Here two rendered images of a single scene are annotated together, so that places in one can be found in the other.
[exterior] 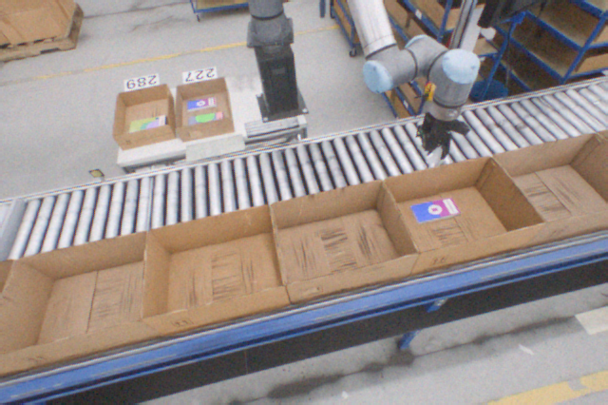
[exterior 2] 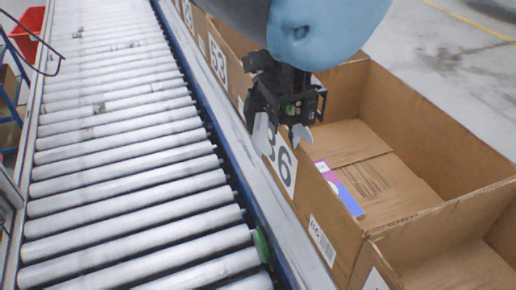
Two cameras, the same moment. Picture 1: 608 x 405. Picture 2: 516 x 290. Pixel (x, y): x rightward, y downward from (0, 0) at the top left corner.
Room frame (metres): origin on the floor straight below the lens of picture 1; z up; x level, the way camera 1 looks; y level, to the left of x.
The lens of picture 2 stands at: (0.88, -0.06, 1.42)
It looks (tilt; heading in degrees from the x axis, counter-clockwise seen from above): 42 degrees down; 256
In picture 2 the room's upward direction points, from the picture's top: straight up
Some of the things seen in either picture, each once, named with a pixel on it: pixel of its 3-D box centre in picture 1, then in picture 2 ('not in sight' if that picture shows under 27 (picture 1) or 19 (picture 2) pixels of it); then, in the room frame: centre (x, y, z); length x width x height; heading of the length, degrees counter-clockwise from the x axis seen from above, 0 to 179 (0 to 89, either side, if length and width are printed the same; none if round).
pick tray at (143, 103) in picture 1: (145, 115); not in sight; (1.52, 0.83, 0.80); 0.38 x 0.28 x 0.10; 10
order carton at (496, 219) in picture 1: (451, 214); (359, 155); (0.57, -0.48, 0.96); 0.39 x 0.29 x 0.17; 97
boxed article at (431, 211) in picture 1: (435, 210); (326, 191); (0.64, -0.47, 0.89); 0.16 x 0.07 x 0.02; 97
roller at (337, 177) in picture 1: (338, 178); not in sight; (0.99, -0.17, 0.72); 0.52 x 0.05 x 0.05; 7
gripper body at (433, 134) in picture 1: (436, 128); (288, 77); (0.75, -0.43, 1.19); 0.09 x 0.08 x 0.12; 97
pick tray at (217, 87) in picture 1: (204, 107); not in sight; (1.53, 0.50, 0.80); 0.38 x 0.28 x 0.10; 8
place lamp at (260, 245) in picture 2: not in sight; (260, 246); (0.78, -0.43, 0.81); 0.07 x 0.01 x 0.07; 97
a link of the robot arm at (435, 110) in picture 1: (446, 106); not in sight; (0.74, -0.44, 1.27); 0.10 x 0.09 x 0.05; 7
